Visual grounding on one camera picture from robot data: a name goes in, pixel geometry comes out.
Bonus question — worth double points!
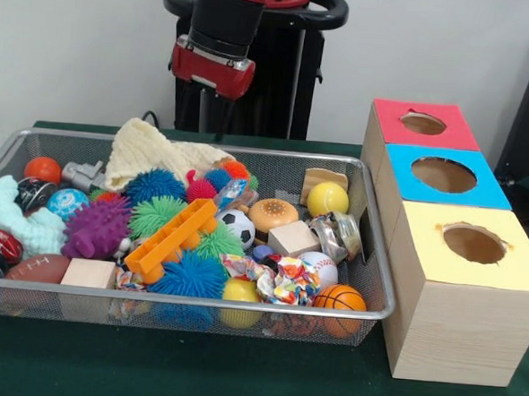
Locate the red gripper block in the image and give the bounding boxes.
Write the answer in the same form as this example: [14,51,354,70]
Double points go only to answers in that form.
[166,36,259,137]

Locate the crushed clear plastic bottle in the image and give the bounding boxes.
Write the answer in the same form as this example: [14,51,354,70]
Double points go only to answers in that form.
[215,177,250,212]

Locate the orange toy brick round studs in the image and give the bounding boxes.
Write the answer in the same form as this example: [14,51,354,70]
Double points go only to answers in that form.
[122,194,221,289]

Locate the clear shallow mesh bin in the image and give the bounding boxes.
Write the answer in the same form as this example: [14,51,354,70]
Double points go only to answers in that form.
[0,125,406,349]

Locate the wooden box three holes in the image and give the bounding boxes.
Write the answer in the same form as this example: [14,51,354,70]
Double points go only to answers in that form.
[348,99,529,389]

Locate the cream knitted cloth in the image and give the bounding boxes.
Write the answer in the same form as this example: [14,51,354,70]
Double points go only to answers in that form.
[103,116,236,200]

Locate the small black white soccer ball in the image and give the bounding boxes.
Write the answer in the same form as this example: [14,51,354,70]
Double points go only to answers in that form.
[214,208,258,251]

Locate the green spiky ball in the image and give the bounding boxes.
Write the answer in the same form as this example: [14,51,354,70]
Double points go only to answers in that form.
[127,194,190,243]
[195,221,247,264]

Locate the yellow green ball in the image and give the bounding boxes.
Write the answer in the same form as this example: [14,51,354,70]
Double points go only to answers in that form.
[306,180,351,220]

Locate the blue spiky ball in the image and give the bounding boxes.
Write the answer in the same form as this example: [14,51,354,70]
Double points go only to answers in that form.
[148,247,231,302]

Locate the purple spiky ball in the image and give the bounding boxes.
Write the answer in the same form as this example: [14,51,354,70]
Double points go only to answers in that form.
[60,192,134,263]

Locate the red orange ball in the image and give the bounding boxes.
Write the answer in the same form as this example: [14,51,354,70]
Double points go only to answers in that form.
[23,155,64,186]

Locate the small orange basketball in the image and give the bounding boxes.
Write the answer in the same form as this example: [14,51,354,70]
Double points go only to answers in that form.
[311,282,369,340]

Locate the dark green table cloth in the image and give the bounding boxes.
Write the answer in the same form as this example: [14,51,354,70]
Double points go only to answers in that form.
[0,117,529,396]

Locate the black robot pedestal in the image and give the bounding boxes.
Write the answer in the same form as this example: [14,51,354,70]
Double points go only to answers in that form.
[154,0,351,142]

